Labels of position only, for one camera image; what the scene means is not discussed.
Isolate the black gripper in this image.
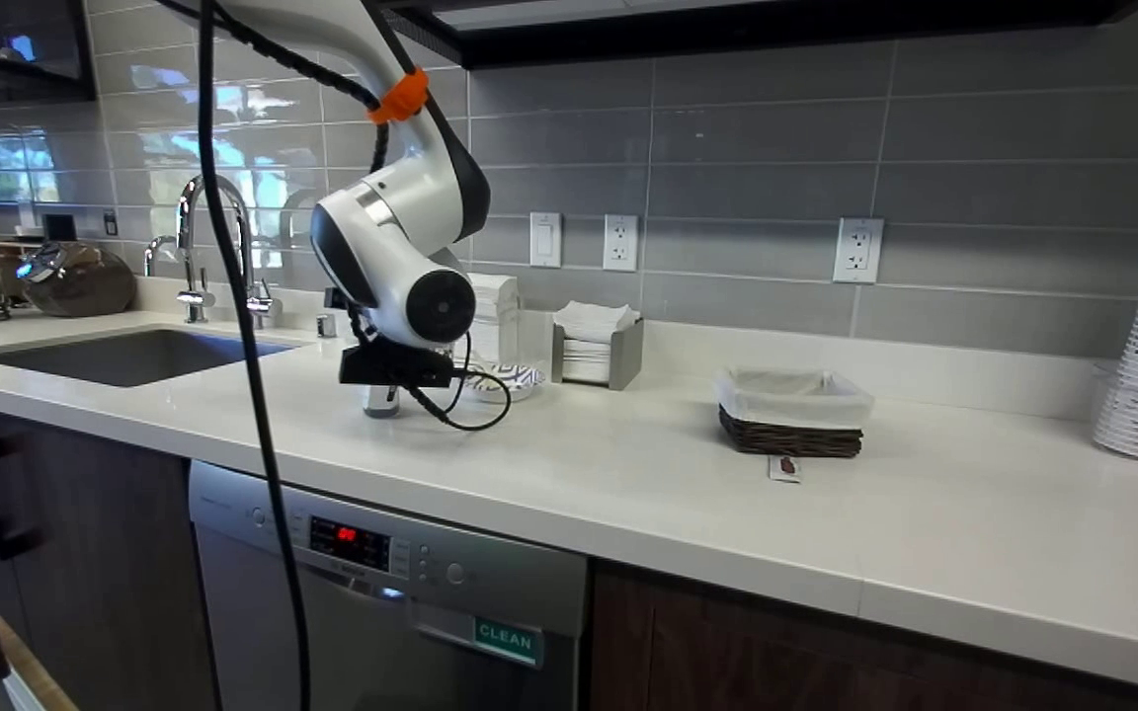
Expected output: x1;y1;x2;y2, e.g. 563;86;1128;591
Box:
334;335;458;391

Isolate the small blue patterned bowl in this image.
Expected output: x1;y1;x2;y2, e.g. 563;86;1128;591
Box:
492;363;550;404

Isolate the chrome kitchen faucet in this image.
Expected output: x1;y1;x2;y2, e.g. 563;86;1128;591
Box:
170;168;276;331

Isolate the metal napkin holder with napkins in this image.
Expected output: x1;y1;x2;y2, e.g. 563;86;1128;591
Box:
550;296;649;393

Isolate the stainless steel dishwasher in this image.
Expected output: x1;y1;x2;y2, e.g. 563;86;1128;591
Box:
187;458;594;711

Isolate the small chrome side tap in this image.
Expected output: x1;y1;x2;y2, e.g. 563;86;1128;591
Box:
138;231;191;285

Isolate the steel sink basin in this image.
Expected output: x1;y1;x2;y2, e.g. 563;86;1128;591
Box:
0;325;301;391

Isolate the dark basket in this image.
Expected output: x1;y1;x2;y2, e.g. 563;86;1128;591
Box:
13;242;142;321

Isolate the dark wood lower cabinet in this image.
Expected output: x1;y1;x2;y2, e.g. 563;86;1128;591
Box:
582;555;1138;711
0;399;222;711

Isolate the black tray with white liner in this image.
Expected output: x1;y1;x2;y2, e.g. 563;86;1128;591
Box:
712;368;878;462

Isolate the dark upper cabinet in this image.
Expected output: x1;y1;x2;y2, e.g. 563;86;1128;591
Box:
0;0;100;108
383;0;1138;69

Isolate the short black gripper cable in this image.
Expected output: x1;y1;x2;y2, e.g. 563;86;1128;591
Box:
395;331;517;438

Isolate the long black cable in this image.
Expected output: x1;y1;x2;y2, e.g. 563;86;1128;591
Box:
193;0;314;711

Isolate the white wall outlet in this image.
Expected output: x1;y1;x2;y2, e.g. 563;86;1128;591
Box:
524;210;563;272
828;212;889;289
598;210;645;275

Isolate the orange cable strap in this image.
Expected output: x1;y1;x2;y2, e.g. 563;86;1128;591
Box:
368;65;433;129

